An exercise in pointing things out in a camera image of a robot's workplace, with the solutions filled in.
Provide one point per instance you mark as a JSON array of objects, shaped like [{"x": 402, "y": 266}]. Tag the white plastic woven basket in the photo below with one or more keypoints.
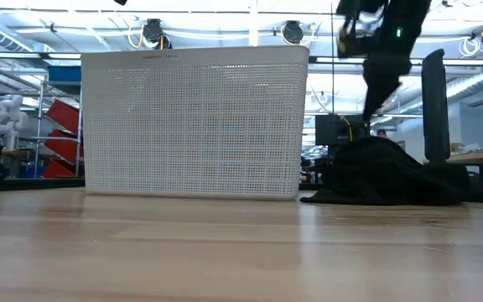
[{"x": 191, "y": 134}]

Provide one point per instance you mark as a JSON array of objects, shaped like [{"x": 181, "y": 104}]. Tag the person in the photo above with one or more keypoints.
[{"x": 380, "y": 133}]

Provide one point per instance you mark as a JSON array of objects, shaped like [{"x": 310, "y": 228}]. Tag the black metal table frame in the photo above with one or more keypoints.
[{"x": 27, "y": 184}]

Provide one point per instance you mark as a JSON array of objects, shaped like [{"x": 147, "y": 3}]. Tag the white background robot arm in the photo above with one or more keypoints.
[{"x": 8, "y": 119}]

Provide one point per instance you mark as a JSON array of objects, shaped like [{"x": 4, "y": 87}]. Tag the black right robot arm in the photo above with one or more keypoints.
[{"x": 407, "y": 25}]

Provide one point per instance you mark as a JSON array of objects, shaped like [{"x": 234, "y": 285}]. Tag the black garment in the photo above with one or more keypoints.
[{"x": 375, "y": 176}]

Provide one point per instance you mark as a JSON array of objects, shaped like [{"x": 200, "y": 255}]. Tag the red bin storage rack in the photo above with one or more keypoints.
[{"x": 63, "y": 142}]

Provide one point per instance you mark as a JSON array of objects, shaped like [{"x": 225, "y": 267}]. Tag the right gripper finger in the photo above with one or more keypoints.
[{"x": 377, "y": 98}]

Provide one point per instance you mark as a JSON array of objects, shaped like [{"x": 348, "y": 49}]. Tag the yellow tape strip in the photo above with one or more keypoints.
[{"x": 342, "y": 44}]

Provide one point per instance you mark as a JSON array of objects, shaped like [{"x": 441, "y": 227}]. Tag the black chair back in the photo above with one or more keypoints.
[{"x": 434, "y": 105}]

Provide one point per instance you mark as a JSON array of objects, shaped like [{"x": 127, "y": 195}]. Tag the wooden background table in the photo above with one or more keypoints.
[{"x": 480, "y": 157}]

